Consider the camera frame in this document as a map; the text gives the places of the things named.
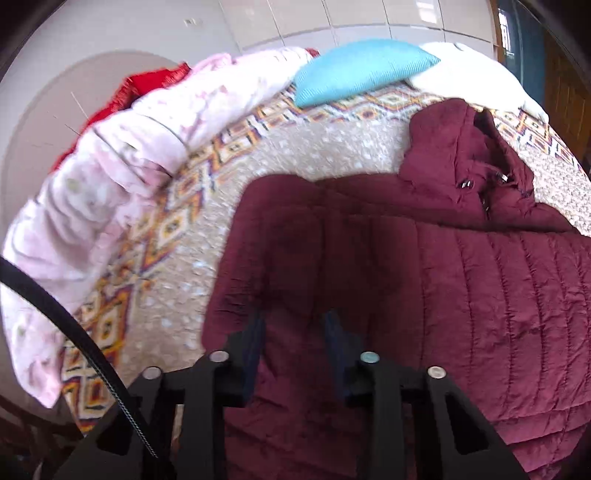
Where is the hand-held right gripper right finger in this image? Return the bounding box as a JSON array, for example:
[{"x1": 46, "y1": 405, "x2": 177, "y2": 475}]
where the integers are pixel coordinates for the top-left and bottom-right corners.
[{"x1": 322, "y1": 310, "x2": 530, "y2": 480}]

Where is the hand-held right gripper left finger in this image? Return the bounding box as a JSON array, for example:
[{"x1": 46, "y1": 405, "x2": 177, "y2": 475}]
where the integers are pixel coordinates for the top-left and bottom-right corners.
[{"x1": 54, "y1": 312, "x2": 267, "y2": 480}]

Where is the maroon quilted hooded jacket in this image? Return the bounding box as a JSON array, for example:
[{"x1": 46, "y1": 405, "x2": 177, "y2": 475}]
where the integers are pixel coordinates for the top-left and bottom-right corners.
[{"x1": 201, "y1": 98, "x2": 591, "y2": 480}]

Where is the patterned bed cover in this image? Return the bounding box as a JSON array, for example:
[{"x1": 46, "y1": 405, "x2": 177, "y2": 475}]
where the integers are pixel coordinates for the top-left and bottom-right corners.
[{"x1": 60, "y1": 79, "x2": 591, "y2": 435}]

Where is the pink floral quilt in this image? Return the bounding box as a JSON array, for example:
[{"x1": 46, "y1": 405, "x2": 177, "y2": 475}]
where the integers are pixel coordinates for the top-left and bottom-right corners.
[{"x1": 2, "y1": 46, "x2": 315, "y2": 409}]

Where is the red blanket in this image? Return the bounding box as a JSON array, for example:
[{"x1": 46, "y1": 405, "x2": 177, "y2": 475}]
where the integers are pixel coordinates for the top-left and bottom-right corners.
[{"x1": 52, "y1": 63, "x2": 192, "y2": 172}]

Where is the turquoise pillow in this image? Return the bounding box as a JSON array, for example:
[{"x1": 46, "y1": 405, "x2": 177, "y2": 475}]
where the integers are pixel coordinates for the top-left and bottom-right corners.
[{"x1": 293, "y1": 39, "x2": 441, "y2": 109}]

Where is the white pillow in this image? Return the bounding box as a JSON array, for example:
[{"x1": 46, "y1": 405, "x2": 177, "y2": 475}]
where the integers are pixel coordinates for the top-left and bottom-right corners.
[{"x1": 406, "y1": 41, "x2": 550, "y2": 124}]

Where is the wooden door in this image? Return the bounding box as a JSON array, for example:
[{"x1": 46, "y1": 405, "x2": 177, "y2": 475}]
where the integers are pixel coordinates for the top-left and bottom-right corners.
[{"x1": 543, "y1": 28, "x2": 591, "y2": 176}]

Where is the black cable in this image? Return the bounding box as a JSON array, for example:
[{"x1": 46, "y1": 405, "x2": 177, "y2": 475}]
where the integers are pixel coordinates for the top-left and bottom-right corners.
[{"x1": 0, "y1": 257, "x2": 160, "y2": 460}]

